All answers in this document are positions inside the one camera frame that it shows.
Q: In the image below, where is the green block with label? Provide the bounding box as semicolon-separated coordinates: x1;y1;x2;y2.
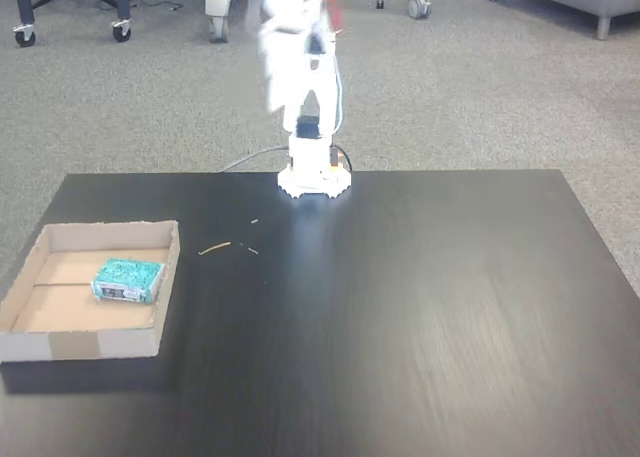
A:
90;257;167;307

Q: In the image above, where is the shallow cardboard box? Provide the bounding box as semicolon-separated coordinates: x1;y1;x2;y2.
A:
0;220;182;364

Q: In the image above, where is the grey power cable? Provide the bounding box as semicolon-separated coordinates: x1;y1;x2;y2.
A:
221;146;292;174

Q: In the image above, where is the red and white arm cable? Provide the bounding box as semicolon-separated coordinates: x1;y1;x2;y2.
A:
322;0;348;138

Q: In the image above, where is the thin black floor cable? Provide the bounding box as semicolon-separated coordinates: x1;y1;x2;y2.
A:
97;0;184;13

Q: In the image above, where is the black cart frame with casters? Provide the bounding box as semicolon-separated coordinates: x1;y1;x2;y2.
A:
11;0;134;48

